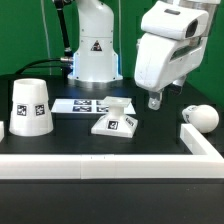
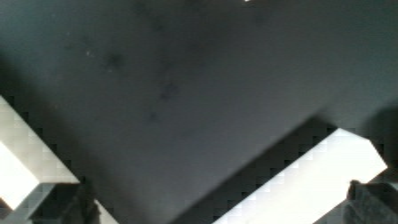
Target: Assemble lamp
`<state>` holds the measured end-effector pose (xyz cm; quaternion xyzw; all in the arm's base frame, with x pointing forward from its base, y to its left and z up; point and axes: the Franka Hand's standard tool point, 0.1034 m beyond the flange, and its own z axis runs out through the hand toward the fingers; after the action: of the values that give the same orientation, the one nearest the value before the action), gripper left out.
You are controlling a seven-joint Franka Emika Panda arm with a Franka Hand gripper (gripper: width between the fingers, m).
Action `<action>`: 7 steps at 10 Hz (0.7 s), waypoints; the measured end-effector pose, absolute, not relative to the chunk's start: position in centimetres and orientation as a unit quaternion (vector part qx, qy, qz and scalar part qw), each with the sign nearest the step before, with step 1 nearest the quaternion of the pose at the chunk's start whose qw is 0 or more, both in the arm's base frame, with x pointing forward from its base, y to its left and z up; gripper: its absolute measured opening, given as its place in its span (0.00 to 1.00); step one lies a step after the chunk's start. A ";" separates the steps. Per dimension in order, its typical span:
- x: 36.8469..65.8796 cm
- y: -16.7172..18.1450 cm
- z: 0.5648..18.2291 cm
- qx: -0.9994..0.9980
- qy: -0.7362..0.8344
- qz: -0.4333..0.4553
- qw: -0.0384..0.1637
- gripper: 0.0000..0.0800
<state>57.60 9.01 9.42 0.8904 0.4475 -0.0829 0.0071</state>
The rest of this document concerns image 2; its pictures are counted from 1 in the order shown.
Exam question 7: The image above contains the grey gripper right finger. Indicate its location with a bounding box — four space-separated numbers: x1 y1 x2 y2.
345 181 398 224

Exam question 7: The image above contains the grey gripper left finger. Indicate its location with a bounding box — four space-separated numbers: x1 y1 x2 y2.
0 183 96 224

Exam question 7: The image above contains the white frame wall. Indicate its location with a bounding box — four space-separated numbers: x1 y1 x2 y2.
0 97 388 224

